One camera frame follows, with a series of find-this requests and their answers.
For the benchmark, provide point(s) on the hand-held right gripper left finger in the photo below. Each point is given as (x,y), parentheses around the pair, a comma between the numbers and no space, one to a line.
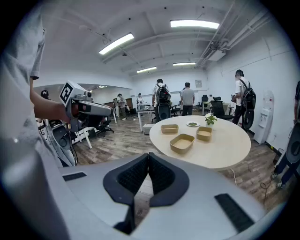
(131,178)

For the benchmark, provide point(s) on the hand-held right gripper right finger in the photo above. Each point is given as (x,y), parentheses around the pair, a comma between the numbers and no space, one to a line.
(164,178)

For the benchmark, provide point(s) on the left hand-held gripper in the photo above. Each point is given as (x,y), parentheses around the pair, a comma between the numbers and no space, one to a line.
(69,93)

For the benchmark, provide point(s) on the brown paper tray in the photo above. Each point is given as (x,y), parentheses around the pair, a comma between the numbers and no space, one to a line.
(170,129)
(182,143)
(204,133)

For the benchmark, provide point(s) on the person's left forearm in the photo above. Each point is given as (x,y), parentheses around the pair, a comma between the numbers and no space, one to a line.
(49,110)

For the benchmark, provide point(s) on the person's left hand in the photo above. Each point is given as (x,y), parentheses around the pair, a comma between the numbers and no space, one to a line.
(75,110)

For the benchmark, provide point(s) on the black office chair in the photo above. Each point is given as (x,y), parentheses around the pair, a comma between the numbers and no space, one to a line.
(218,107)
(104,124)
(205,99)
(175,109)

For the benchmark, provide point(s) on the white-legged wooden desk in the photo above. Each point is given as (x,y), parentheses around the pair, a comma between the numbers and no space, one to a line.
(88,141)

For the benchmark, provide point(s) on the white-framed desk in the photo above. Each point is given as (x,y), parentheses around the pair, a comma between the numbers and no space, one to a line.
(208,102)
(146,111)

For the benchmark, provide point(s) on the white box appliance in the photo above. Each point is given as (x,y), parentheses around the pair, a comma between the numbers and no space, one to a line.
(147,129)

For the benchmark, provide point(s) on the ceiling tube light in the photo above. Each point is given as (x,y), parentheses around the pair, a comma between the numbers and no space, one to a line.
(194,24)
(116,43)
(184,63)
(146,69)

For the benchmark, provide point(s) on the white plate of green peas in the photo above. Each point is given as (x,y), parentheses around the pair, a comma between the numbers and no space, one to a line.
(192,124)

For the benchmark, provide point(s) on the white flower potted plant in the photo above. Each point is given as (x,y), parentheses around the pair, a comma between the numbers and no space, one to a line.
(210,119)

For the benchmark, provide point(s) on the person's grey t-shirt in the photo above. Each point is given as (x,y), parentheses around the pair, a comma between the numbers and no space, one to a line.
(16,93)

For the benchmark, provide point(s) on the white water dispenser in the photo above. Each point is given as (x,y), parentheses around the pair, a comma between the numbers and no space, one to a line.
(264,122)

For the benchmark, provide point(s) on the white ceiling air conditioner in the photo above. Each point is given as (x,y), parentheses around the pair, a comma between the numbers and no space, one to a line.
(216,55)

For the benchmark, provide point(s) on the framed wall poster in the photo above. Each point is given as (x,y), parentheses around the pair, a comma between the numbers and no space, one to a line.
(198,83)

